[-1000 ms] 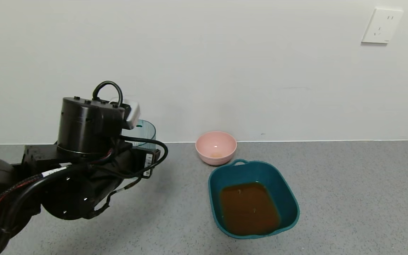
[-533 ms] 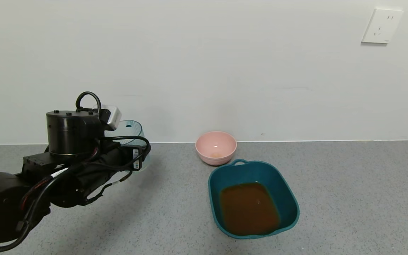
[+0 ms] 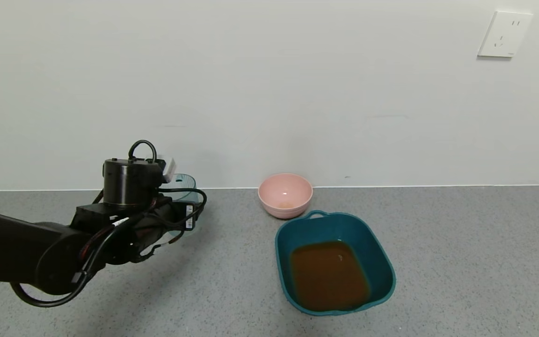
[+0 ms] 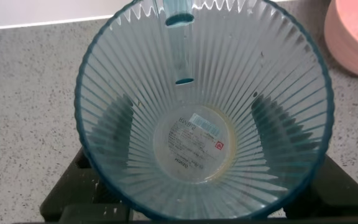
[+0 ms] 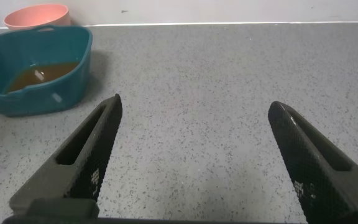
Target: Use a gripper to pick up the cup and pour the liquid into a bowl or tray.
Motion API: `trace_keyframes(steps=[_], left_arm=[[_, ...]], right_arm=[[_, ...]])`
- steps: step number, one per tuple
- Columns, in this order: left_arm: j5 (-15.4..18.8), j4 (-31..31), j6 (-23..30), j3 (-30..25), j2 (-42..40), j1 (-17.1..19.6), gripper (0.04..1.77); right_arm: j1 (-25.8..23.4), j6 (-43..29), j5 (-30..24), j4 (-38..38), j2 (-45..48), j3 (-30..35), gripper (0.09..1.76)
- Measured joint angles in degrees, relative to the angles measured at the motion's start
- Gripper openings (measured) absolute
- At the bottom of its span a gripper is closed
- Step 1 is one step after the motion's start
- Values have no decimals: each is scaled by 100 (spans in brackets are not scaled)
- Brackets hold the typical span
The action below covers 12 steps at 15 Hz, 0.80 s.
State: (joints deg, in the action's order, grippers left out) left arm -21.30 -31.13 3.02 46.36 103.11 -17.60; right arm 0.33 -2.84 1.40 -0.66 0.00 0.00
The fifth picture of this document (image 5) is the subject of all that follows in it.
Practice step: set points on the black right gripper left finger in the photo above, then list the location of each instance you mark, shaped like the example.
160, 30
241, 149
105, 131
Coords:
85, 161

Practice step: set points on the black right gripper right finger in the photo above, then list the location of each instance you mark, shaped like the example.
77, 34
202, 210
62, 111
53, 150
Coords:
319, 174

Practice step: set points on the brown liquid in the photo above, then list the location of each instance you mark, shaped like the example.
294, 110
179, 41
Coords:
42, 74

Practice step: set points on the pink bowl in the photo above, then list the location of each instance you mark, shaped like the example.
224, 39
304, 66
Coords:
37, 15

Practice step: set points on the teal square basin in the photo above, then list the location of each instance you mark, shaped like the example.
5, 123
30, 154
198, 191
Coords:
61, 90

